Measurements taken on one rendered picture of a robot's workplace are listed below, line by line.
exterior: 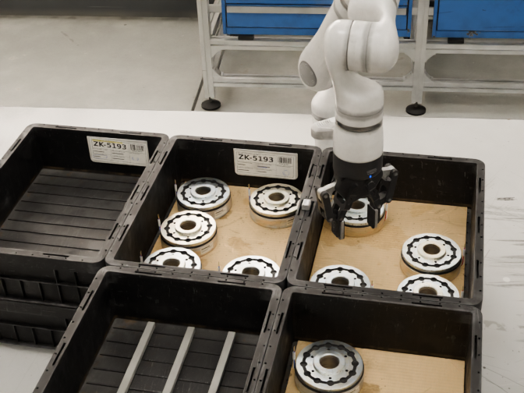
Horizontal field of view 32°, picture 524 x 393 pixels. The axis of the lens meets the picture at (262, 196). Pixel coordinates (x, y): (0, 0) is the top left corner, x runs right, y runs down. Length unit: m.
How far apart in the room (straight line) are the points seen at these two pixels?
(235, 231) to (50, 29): 2.99
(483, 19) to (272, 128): 1.48
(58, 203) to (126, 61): 2.38
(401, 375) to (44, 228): 0.74
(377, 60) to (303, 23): 2.27
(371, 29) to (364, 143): 0.17
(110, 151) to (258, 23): 1.78
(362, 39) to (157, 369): 0.59
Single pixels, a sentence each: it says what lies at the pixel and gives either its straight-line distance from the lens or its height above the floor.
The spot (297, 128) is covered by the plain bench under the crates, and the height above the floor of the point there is 0.70.
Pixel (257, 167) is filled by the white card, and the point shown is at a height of 0.88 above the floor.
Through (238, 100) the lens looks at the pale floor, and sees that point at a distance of 3.75.
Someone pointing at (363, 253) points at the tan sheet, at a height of 0.83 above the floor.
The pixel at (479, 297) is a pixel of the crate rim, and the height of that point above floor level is 0.93.
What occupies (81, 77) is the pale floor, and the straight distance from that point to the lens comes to 4.05.
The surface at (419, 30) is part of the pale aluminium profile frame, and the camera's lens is 3.49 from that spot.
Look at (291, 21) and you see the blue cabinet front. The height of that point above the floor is 0.38.
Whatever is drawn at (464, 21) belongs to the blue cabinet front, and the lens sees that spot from 3.51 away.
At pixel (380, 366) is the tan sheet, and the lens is 1.42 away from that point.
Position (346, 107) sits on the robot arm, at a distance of 1.29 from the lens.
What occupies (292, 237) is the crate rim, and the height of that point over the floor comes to 0.93.
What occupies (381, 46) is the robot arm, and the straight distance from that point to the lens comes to 1.24.
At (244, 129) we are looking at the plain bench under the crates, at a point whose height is 0.70.
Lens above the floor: 1.86
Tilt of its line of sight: 36 degrees down
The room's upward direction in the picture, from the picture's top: 3 degrees counter-clockwise
